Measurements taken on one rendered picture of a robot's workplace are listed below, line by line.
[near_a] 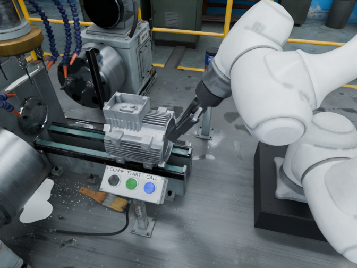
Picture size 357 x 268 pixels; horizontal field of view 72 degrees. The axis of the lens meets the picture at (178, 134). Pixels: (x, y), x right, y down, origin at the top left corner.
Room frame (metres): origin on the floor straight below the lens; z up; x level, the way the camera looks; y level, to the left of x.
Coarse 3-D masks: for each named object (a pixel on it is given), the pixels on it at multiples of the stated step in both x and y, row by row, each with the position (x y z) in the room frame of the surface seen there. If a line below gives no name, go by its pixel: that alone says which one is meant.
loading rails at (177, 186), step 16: (48, 128) 0.79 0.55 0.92; (64, 128) 0.79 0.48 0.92; (80, 128) 0.78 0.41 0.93; (48, 144) 0.69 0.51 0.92; (64, 144) 0.69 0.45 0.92; (80, 144) 0.75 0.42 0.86; (96, 144) 0.73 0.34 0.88; (176, 144) 0.68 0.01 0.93; (64, 160) 0.65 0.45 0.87; (80, 160) 0.63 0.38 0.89; (96, 160) 0.61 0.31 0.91; (112, 160) 0.60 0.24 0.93; (176, 160) 0.64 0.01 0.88; (96, 176) 0.61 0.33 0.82; (160, 176) 0.55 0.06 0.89; (176, 176) 0.54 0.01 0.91; (176, 192) 0.54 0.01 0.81
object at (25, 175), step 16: (0, 128) 0.51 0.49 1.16; (0, 144) 0.46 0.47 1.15; (16, 144) 0.48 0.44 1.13; (32, 144) 0.54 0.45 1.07; (0, 160) 0.42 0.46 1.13; (16, 160) 0.44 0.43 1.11; (32, 160) 0.46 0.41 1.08; (0, 176) 0.38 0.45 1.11; (16, 176) 0.40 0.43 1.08; (32, 176) 0.43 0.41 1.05; (0, 192) 0.35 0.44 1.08; (16, 192) 0.38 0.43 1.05; (32, 192) 0.42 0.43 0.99; (0, 208) 0.33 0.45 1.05; (16, 208) 0.36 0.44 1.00; (0, 224) 0.31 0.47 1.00
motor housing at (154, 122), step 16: (160, 112) 0.65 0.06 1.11; (112, 128) 0.61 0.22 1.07; (144, 128) 0.60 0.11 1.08; (160, 128) 0.58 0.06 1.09; (112, 144) 0.57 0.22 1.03; (128, 144) 0.56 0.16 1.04; (160, 144) 0.55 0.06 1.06; (128, 160) 0.56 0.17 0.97; (144, 160) 0.54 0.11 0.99; (160, 160) 0.53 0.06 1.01
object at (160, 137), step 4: (168, 112) 0.67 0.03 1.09; (172, 112) 0.67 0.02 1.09; (172, 116) 0.66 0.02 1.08; (104, 124) 0.61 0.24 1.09; (108, 124) 0.60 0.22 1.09; (104, 128) 0.60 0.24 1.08; (108, 128) 0.60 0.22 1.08; (156, 136) 0.56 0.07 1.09; (160, 136) 0.55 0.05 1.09; (164, 136) 0.57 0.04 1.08; (156, 140) 0.55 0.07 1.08; (160, 140) 0.54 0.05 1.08; (112, 156) 0.59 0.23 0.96; (164, 164) 0.55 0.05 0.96
